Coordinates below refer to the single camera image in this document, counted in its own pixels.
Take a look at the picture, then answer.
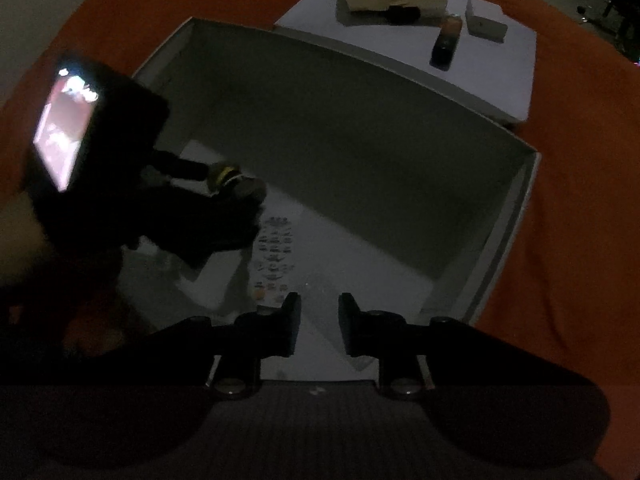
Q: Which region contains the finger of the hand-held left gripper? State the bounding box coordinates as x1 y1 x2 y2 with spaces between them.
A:
134 192 263 272
150 149 212 182

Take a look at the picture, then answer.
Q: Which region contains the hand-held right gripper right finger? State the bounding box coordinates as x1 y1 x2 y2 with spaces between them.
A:
338 292 599 401

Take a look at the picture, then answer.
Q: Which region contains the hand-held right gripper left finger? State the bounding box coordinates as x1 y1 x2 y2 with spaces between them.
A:
45 292 303 401

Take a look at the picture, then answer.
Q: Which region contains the small yellow and black battery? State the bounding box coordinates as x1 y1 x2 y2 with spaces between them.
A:
206 160 268 204

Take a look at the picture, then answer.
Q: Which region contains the white remote control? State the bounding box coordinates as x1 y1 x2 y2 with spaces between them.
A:
248 215 302 311

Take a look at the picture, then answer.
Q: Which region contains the white cardboard box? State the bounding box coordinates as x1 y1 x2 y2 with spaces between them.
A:
117 16 544 386

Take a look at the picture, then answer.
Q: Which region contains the white embossed box lid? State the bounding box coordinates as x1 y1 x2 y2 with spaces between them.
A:
273 0 539 127

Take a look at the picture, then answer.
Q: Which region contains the orange blanket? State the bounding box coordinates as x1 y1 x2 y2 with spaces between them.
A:
0 0 640 391

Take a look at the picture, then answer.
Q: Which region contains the small black object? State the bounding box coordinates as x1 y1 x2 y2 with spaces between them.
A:
384 5 422 26

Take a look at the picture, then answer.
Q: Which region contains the black and orange lighter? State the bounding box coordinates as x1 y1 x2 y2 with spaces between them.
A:
430 14 464 70

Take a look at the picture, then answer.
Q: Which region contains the small white box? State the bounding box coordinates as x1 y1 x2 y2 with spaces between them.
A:
465 0 509 44

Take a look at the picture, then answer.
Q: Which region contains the office chair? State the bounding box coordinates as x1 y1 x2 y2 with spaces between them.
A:
575 0 640 56

